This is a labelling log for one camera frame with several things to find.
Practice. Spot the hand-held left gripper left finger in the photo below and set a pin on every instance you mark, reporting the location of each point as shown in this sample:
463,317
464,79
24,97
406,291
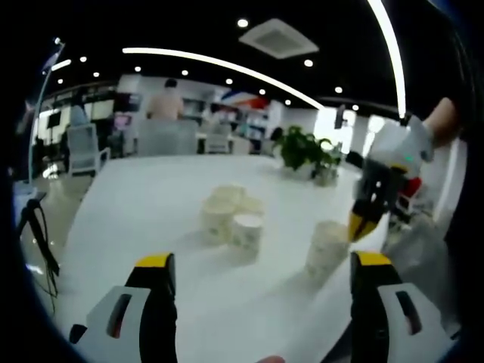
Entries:
96,344

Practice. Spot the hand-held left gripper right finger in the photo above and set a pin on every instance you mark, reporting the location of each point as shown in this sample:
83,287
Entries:
395,348

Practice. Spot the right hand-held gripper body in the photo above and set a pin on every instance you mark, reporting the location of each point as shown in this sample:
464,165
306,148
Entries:
401,143

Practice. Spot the person's left hand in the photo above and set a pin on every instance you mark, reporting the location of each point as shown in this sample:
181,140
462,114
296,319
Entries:
270,359

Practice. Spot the small glass vase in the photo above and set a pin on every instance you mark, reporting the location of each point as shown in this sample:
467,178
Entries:
326,177

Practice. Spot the linear ceiling light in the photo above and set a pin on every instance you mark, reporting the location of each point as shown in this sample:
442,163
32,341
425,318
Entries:
401,87
60,64
143,50

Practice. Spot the green potted plant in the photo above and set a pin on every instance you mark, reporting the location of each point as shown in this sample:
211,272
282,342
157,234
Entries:
302,147

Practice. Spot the black tripod stand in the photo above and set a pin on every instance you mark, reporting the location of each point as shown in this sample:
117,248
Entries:
33,207

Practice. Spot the white armrest chair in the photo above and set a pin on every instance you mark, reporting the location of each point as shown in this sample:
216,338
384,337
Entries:
219,140
85,149

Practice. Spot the ceiling air vent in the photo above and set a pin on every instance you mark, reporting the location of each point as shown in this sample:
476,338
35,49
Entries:
278,39

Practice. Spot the white table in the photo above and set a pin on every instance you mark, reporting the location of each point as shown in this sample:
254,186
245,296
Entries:
170,181

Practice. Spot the round ceiling downlights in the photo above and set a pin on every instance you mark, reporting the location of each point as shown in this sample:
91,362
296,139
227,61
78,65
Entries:
242,23

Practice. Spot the grey fabric chair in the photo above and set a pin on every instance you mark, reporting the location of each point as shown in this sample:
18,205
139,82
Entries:
168,138

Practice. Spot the small purple screen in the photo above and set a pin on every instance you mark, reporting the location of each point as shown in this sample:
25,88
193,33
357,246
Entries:
123,121

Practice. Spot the black monitor on stand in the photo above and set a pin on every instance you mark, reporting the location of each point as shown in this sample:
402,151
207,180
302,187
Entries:
53,119

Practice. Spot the tall thin pole stand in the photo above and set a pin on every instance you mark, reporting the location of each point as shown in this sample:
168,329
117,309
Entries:
38,113

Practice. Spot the dark wall panel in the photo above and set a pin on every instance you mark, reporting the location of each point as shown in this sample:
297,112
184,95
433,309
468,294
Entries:
340,115

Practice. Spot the red blue wall banner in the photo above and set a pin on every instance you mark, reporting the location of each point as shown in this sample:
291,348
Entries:
246,100

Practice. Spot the dark wall screen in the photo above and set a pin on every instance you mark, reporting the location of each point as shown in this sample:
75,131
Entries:
126,102

